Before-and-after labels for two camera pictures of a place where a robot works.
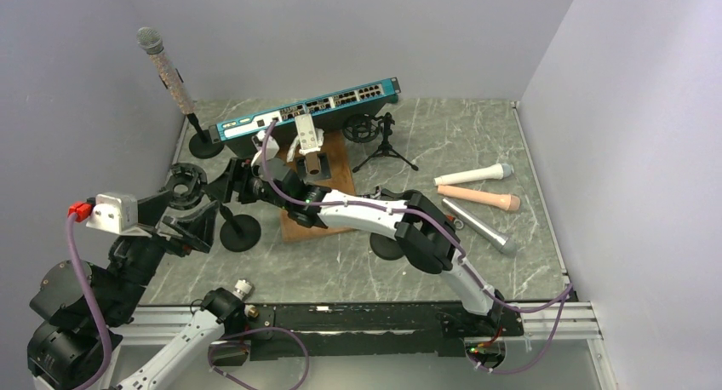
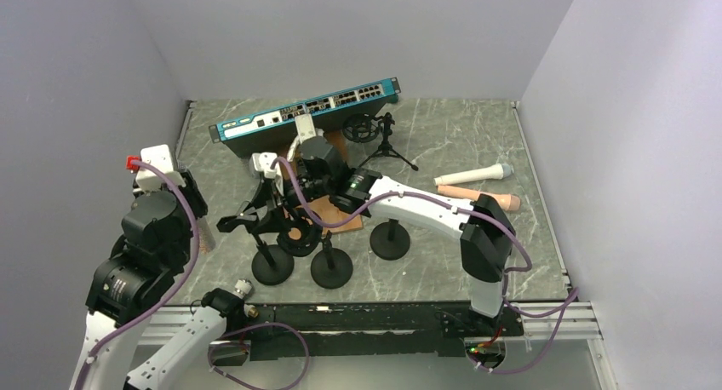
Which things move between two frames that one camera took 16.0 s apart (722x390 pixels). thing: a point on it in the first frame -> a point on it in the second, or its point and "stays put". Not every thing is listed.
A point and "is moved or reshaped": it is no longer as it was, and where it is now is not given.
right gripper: (237, 178) -> (276, 196)
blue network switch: (337, 114) stays put
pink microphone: (504, 201) stays put
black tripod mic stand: (363, 129) stays put
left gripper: (198, 228) -> (194, 194)
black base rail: (365, 331) stays put
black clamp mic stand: (385, 248) stays put
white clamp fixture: (310, 138) stays put
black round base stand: (239, 232) -> (272, 265)
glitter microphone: (150, 40) is moved or reshaped
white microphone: (496, 172) stays put
